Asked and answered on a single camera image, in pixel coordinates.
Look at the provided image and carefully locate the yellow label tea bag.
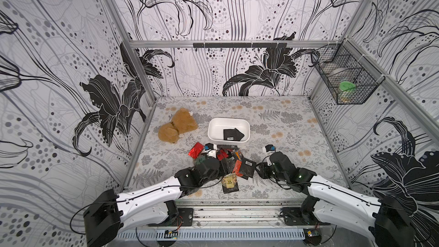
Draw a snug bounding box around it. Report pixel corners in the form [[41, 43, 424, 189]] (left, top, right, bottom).
[[222, 173, 239, 194]]

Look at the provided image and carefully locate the brown teddy bear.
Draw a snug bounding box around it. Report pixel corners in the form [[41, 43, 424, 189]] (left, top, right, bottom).
[[158, 108, 198, 144]]

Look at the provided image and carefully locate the white storage box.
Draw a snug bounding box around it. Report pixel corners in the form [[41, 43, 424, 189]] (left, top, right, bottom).
[[208, 117, 250, 145]]

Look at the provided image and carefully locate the shiny red foil tea bag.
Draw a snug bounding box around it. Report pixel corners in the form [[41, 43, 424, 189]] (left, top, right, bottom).
[[188, 142, 205, 160]]

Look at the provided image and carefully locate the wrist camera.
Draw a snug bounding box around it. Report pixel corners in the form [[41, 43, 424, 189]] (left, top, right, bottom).
[[262, 144, 276, 158], [205, 143, 218, 158]]

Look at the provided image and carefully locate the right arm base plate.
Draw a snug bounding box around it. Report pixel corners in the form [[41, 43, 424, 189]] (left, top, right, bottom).
[[280, 207, 330, 227]]

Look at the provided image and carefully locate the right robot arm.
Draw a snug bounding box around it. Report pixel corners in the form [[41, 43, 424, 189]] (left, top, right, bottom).
[[256, 145, 434, 247]]

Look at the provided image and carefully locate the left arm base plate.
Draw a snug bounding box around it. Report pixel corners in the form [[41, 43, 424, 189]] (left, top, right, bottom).
[[158, 208, 194, 228]]

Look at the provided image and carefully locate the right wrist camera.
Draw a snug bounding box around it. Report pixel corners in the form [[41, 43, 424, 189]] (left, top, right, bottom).
[[262, 144, 276, 158]]

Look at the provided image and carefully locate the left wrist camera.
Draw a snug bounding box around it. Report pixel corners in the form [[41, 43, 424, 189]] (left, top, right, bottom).
[[205, 143, 218, 158]]

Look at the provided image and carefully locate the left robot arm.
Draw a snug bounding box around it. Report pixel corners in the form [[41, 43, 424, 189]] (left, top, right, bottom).
[[80, 157, 221, 247]]

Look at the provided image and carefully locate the black bar on rail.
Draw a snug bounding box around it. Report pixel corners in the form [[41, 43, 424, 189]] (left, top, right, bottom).
[[193, 42, 287, 48]]

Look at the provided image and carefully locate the green lid in basket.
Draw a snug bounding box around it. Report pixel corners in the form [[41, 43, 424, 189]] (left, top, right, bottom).
[[338, 81, 356, 93]]

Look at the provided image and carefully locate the black barcode tea bag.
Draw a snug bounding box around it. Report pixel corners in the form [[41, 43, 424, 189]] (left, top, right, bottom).
[[239, 158, 257, 180]]

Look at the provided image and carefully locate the black wire basket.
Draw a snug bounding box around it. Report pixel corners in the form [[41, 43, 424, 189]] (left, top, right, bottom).
[[311, 43, 385, 105]]

